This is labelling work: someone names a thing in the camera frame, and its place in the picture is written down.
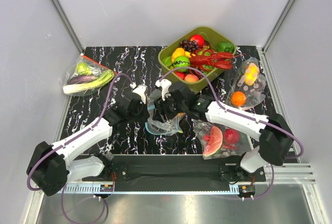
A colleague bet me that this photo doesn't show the olive green plastic bin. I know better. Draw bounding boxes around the olive green plastic bin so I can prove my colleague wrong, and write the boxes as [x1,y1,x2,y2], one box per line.
[158,26,236,93]

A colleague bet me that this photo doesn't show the green fake melon ball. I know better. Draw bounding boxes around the green fake melon ball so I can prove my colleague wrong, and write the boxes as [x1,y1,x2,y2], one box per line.
[173,55,190,68]

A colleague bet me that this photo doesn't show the yellow-orange fake fruit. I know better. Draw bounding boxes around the yellow-orange fake fruit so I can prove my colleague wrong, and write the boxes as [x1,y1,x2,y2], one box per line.
[171,48,185,63]

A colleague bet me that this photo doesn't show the fake peach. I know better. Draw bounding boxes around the fake peach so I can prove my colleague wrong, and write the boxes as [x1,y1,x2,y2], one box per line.
[184,74,199,83]

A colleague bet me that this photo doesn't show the fake watermelon slice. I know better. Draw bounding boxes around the fake watermelon slice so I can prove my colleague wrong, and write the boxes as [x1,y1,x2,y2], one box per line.
[203,126,223,157]

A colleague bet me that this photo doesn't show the red fake lobster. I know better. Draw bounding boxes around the red fake lobster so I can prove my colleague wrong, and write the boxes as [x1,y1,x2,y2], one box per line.
[189,50,238,73]

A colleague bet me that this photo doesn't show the fake orange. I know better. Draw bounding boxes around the fake orange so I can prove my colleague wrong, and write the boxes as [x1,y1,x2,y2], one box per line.
[230,91,246,106]

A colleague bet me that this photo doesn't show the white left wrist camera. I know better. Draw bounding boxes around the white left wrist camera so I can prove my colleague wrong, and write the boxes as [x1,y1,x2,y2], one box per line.
[129,82,147,104]

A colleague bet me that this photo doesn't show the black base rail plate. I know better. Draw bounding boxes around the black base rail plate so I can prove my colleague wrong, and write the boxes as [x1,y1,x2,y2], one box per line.
[82,155,266,187]

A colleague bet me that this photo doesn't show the white slotted cable duct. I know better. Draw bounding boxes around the white slotted cable duct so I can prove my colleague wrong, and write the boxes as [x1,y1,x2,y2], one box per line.
[63,183,239,195]

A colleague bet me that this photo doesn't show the green fake bell pepper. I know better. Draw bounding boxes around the green fake bell pepper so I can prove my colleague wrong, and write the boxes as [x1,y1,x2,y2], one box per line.
[216,41,234,53]

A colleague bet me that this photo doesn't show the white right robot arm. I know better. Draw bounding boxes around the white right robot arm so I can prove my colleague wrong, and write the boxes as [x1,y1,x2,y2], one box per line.
[148,80,295,181]

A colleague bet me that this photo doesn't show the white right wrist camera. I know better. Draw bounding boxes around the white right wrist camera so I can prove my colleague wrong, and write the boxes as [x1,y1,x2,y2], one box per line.
[155,79,172,101]

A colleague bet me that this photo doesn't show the bag with watermelon slice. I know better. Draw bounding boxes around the bag with watermelon slice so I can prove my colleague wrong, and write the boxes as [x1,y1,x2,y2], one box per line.
[193,120,253,160]

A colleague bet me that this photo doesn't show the bag with fake vegetables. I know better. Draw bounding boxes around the bag with fake vegetables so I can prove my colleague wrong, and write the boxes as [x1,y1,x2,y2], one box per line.
[61,53,117,97]

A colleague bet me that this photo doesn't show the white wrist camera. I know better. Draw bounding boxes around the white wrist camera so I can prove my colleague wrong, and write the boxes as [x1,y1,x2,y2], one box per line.
[129,82,147,104]
[155,79,172,101]

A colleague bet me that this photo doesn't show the red fake apple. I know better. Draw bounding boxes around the red fake apple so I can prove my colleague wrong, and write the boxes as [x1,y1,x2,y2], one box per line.
[190,34,204,48]

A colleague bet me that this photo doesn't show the red fake pomegranate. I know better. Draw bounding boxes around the red fake pomegranate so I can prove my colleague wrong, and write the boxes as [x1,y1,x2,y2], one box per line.
[224,129,240,144]

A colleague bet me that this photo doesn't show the bag with corn and orange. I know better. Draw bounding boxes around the bag with corn and orange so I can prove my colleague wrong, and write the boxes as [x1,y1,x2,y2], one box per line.
[225,57,267,110]

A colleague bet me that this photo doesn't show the blue zip top bag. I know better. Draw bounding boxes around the blue zip top bag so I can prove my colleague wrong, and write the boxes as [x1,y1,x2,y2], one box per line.
[145,89,185,136]

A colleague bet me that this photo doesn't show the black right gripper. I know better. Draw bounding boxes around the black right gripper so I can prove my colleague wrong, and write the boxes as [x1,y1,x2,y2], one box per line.
[154,92,187,124]

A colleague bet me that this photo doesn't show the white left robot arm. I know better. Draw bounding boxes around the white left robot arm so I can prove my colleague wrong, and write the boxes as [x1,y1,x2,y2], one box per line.
[26,96,148,196]

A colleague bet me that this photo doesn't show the dark purple fake grapes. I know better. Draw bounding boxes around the dark purple fake grapes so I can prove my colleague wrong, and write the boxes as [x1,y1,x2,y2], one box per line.
[179,40,199,52]

